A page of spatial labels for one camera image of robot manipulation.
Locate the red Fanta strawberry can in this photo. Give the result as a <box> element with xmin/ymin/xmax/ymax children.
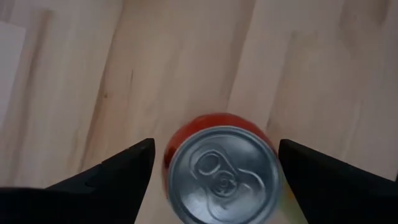
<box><xmin>161</xmin><ymin>112</ymin><xmax>284</xmax><ymax>224</ymax></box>

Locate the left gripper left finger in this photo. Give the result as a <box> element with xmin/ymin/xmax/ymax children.
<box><xmin>45</xmin><ymin>138</ymin><xmax>156</xmax><ymax>224</ymax></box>

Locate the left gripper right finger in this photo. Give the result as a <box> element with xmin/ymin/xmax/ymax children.
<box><xmin>278</xmin><ymin>138</ymin><xmax>398</xmax><ymax>224</ymax></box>

